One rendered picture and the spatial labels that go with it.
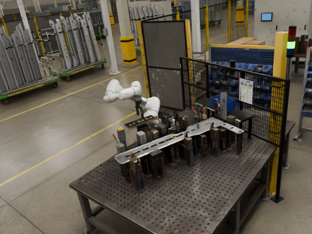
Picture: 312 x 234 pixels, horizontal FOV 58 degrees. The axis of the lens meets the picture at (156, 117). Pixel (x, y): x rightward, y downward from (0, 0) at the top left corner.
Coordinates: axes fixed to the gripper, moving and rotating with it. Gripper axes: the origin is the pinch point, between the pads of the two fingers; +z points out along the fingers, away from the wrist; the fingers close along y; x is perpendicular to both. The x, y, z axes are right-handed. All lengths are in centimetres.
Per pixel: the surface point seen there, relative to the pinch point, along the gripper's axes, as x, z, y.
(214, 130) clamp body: 65, 19, 52
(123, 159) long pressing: -40, 22, 40
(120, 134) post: -29.2, 11.7, 6.0
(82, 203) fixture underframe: -87, 77, 12
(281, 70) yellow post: 135, -40, 76
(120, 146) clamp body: -35.9, 16.4, 23.6
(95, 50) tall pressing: 153, 52, -785
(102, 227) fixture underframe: -75, 99, 35
